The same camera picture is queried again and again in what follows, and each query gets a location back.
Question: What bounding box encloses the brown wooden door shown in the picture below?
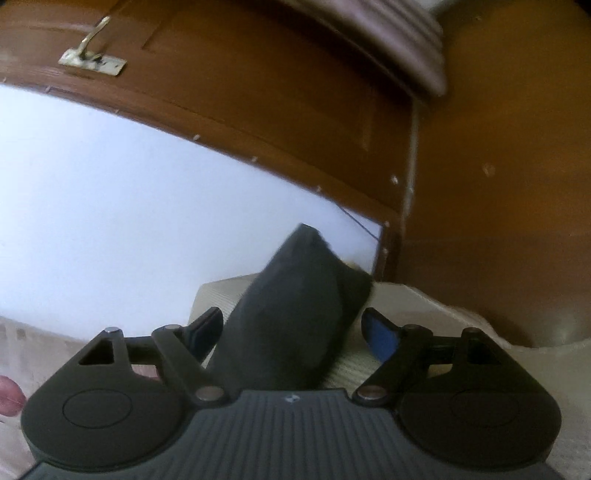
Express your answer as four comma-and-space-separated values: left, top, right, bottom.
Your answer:
0, 0, 591, 348

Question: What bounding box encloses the black garment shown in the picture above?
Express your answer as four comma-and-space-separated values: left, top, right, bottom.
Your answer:
209, 223, 374, 397

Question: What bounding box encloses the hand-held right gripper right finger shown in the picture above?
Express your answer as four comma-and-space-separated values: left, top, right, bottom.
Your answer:
352, 308, 505, 409

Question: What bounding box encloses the brown ribbed moulding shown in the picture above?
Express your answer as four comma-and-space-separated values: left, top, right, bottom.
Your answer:
272, 0, 450, 99

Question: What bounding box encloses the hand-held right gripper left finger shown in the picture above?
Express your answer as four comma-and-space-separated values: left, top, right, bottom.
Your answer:
78, 307, 230, 408

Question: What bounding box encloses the white pipe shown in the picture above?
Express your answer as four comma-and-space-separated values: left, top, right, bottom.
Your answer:
400, 102, 422, 221

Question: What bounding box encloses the metal door latch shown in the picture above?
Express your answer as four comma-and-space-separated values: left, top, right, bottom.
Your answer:
58, 16, 127, 76

